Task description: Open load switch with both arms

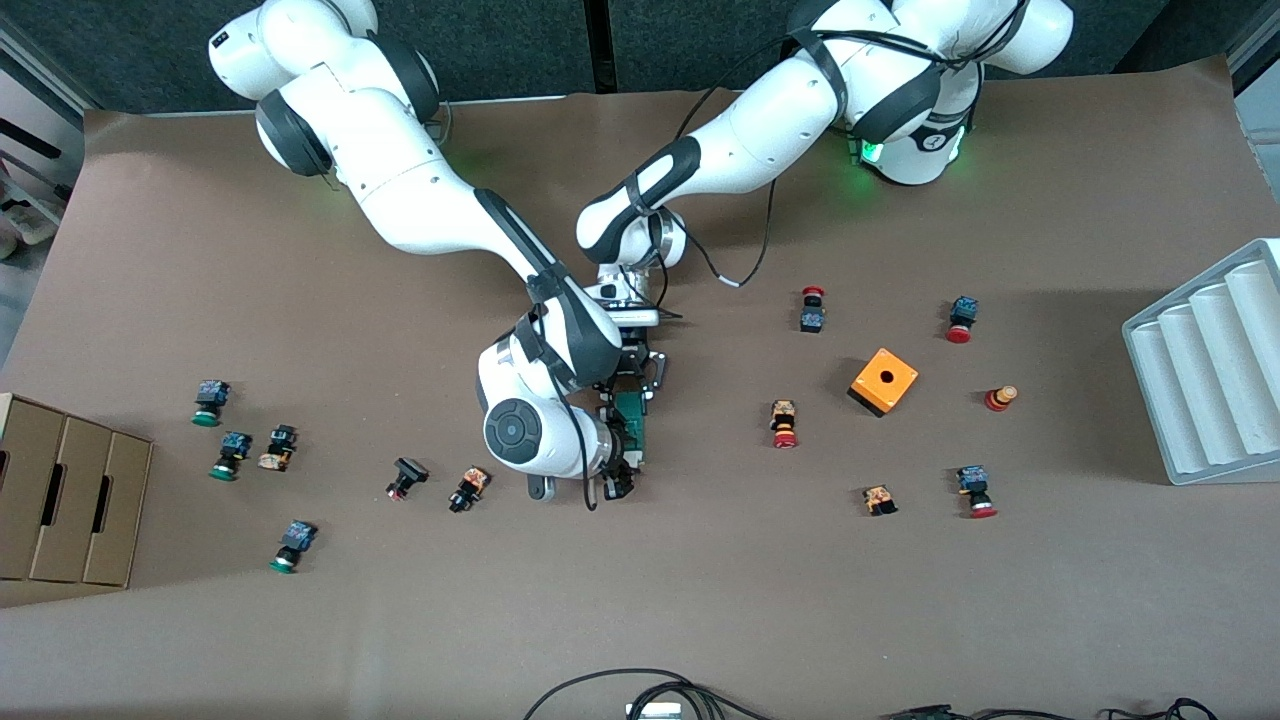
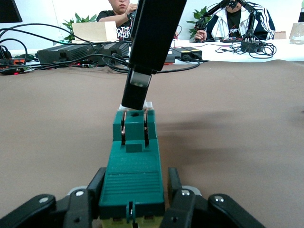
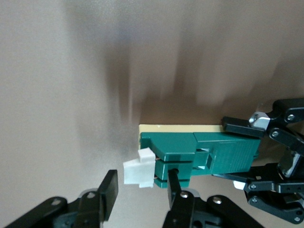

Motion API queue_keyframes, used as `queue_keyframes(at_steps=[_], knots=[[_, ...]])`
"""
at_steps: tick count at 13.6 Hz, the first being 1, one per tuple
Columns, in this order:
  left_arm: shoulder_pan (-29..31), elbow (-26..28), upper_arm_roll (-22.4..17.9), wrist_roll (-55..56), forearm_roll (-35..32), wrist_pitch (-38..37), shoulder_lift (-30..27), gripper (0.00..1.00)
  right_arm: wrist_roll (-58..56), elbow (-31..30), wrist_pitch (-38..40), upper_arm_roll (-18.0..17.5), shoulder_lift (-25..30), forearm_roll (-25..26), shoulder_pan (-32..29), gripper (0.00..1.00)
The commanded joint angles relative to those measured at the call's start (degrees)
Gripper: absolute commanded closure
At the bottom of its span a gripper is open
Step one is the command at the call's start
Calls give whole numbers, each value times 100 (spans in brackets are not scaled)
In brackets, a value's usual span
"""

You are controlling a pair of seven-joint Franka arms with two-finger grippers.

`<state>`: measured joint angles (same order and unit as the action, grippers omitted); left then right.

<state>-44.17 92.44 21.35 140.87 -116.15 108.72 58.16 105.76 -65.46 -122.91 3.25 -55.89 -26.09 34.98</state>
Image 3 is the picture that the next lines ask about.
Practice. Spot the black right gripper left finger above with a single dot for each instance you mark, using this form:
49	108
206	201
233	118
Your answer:
108	194

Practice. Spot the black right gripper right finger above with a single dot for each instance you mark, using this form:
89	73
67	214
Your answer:
175	190

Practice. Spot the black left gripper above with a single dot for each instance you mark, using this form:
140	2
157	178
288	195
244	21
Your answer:
293	166

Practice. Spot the brown paper table cover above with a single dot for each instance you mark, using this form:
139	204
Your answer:
59	95

